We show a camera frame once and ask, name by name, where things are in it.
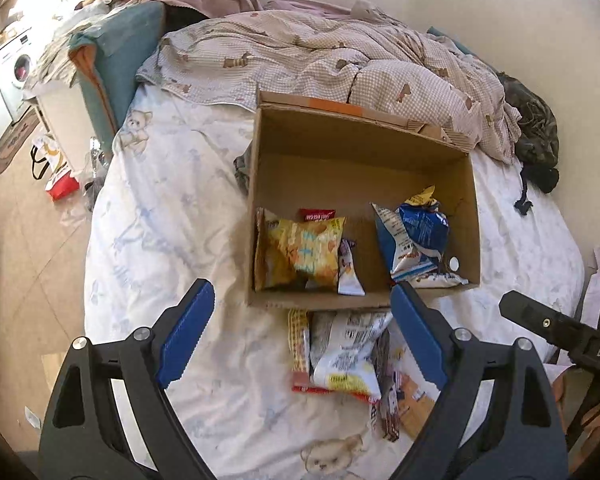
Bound small red snack packet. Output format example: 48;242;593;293
299;208;342;222

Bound red and white snack packet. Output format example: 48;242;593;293
287;308;381;404

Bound white bear-print bed sheet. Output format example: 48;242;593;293
82;82;588;480

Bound beige checked duvet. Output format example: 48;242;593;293
136;0;523;166

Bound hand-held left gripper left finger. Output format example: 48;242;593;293
39;278;216;480

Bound dark blue snack packet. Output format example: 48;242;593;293
397;185;451;261

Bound dark brown snack packet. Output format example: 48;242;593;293
370;330;404;443

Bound dark grey garment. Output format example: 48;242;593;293
233;152;253;193

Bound teal pillow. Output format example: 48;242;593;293
426;26;473;56

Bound blue and white snack packet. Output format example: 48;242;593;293
371;202;470;289

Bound brown cardboard box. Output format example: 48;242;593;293
245;91;482;310

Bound yellow snack packet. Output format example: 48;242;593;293
254;208;347;291

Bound red bag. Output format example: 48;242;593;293
45;172;81;202

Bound dark blue cord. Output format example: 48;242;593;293
514;170;533;217

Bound white side table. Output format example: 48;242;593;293
35;80;98;161

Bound clear plastic bottle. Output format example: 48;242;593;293
82;137;113;211

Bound white and orange shopping bag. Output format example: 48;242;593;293
30;135;71;181

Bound black cloth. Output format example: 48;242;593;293
522;162;561;194

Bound pink floral sheet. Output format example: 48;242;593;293
577;247;600;326

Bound camouflage cloth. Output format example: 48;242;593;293
497;72;560;166

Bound white washing machine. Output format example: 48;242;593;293
0;30;41;121

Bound crumpled printed cloth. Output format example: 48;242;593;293
22;0;108;88

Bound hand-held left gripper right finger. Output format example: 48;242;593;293
385;281;568;480

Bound patterned floor mat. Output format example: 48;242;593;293
0;107;41;173

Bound silver and yellow chip packet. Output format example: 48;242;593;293
307;310;394;401

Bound small white printed snack packet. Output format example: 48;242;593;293
336;238;367;297

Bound tan snack packet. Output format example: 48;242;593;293
390;360;438;439

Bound teal headboard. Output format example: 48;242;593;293
69;1;168;141

